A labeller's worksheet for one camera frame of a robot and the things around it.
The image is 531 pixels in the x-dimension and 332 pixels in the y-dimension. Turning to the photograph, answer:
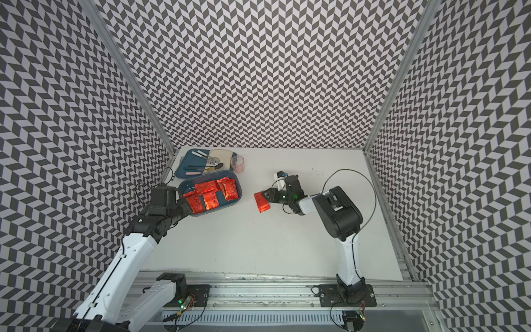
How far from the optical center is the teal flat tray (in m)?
1.10

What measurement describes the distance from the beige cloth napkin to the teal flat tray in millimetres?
12

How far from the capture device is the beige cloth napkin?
3.64 ft
